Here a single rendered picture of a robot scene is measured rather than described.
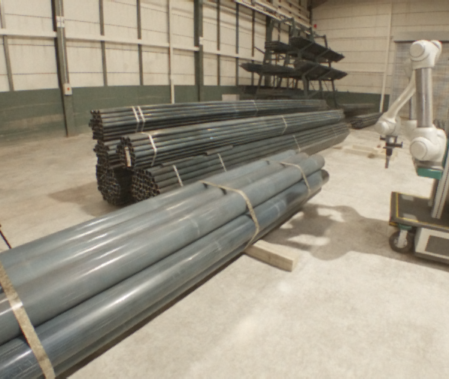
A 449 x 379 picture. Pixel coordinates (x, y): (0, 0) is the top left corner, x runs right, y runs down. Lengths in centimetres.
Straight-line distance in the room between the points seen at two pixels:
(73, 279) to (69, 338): 21
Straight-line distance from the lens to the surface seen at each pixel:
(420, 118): 205
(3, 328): 111
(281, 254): 198
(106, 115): 282
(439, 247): 241
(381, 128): 211
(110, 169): 298
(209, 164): 294
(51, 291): 111
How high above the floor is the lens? 117
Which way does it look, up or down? 20 degrees down
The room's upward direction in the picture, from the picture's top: straight up
